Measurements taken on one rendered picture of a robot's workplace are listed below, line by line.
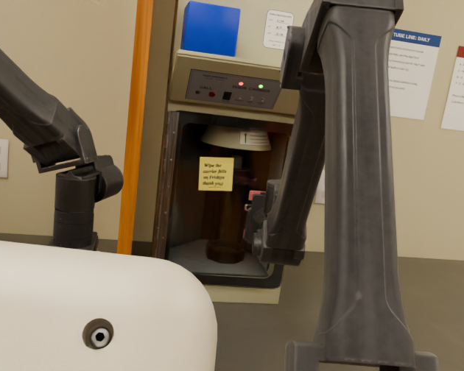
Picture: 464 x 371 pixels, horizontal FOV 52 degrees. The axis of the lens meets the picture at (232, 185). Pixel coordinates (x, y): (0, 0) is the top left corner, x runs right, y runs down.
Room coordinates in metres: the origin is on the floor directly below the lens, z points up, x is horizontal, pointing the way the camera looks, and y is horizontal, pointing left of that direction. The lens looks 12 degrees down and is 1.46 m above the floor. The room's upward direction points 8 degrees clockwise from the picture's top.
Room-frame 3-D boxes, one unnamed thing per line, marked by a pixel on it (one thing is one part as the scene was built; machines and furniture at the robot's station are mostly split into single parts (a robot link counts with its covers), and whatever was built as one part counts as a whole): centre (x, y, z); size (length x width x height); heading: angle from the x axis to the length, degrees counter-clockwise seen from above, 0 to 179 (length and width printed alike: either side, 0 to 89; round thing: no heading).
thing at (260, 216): (0.90, -0.08, 1.20); 0.07 x 0.07 x 0.10; 12
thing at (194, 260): (1.05, 0.00, 1.19); 0.30 x 0.01 x 0.40; 100
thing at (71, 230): (0.68, 0.23, 1.21); 0.10 x 0.07 x 0.07; 12
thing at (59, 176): (0.68, 0.23, 1.28); 0.07 x 0.06 x 0.07; 167
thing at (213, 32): (0.98, 0.09, 1.56); 0.10 x 0.10 x 0.09; 12
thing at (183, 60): (1.00, -0.01, 1.46); 0.32 x 0.11 x 0.10; 102
